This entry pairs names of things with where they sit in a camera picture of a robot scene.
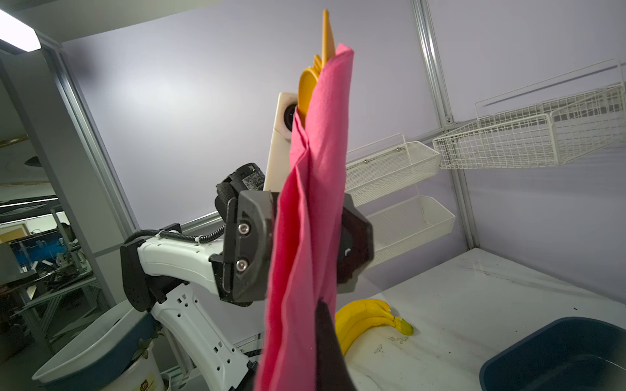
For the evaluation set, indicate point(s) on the yellow plastic spoon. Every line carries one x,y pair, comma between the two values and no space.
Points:
306,85

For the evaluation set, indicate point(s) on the grey tub outside cell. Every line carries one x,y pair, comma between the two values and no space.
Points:
100,353

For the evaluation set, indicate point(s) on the white mesh lower shelf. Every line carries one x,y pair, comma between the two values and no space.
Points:
408,225

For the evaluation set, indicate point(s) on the yellow banana bunch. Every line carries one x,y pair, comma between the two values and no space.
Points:
357,317

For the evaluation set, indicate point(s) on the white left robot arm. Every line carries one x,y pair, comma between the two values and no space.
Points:
164,273

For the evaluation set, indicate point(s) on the orange plastic fork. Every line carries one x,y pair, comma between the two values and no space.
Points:
317,64

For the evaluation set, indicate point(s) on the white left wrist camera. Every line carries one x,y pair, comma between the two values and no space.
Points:
278,166

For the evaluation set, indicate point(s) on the orange plastic knife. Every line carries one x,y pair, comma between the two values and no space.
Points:
328,49

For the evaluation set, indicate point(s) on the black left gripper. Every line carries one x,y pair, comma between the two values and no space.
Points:
249,214

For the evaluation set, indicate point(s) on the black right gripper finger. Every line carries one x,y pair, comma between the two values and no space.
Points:
331,369

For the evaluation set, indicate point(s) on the white mesh shelf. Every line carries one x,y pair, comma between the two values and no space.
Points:
387,166
408,225

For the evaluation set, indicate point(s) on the white mesh upper shelf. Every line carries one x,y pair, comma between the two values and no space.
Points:
387,166

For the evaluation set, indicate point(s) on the dark teal plastic bin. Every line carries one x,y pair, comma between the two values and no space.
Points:
572,353

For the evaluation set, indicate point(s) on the pink paper napkin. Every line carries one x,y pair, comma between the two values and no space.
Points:
307,233

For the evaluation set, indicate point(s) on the white wire wall basket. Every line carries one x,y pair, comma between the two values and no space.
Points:
549,123

